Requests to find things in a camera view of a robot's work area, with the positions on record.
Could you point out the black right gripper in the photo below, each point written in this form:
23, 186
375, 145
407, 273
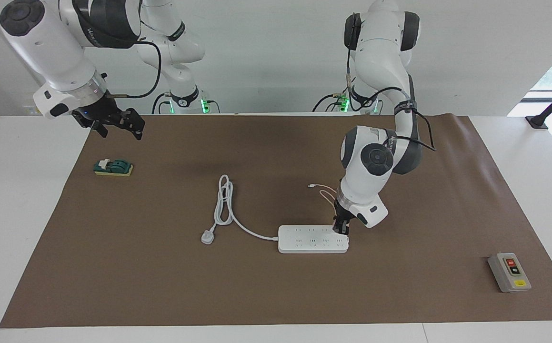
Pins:
97, 112

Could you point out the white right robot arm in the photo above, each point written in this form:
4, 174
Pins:
52, 52

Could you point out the green knife switch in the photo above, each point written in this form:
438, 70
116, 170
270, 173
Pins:
114, 167

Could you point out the brown table mat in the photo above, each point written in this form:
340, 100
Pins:
161, 286

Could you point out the white power strip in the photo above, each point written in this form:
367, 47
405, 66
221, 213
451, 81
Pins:
309, 240

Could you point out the white wall socket box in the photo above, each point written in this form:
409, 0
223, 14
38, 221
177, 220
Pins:
30, 110

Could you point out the grey on-off switch box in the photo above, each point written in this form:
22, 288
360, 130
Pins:
509, 272

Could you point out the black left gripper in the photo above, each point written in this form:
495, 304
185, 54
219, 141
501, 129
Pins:
343, 213

